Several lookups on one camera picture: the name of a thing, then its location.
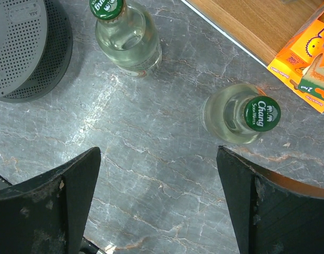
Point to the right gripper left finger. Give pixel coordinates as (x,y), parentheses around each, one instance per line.
(48,213)

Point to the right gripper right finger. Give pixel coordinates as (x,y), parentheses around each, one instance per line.
(270,213)

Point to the grey filament spool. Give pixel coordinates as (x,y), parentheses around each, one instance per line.
(35,48)

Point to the right glass soda bottle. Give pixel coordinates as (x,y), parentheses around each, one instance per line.
(239,113)

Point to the glass soda bottle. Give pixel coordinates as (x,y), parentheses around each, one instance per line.
(127,35)
(239,113)

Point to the orange snack boxes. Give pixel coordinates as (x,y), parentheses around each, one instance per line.
(300,63)

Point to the left glass soda bottle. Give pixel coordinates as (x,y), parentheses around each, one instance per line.
(127,35)

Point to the white wire wooden shelf rack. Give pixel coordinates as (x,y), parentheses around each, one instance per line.
(260,28)

